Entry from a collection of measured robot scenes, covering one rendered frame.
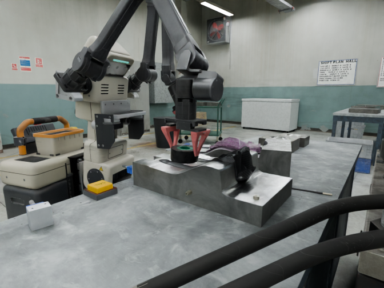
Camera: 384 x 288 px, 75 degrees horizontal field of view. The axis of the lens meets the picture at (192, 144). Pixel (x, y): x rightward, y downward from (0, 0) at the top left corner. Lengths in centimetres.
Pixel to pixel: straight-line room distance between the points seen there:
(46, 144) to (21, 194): 27
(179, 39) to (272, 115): 696
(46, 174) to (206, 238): 96
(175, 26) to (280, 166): 67
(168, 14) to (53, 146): 94
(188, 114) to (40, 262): 46
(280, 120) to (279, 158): 648
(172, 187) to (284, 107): 678
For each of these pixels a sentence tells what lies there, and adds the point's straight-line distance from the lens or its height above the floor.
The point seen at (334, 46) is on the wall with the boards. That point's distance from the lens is 815.
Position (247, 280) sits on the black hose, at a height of 86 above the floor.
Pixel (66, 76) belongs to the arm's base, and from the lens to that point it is 114.
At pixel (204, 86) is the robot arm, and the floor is 116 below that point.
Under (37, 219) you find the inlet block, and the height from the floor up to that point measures 83.
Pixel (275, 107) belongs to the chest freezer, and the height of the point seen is 70.
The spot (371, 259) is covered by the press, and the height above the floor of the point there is 77.
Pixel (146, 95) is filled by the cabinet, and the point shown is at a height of 104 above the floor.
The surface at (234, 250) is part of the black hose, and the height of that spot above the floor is 87.
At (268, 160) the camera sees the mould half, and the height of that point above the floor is 86.
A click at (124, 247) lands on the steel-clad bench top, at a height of 80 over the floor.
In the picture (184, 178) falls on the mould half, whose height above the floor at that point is 88.
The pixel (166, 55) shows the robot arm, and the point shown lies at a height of 133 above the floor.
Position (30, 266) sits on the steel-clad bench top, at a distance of 65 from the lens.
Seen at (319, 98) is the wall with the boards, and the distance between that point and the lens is 811.
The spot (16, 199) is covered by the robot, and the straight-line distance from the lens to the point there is 153.
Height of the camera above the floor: 114
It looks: 12 degrees down
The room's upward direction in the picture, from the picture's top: straight up
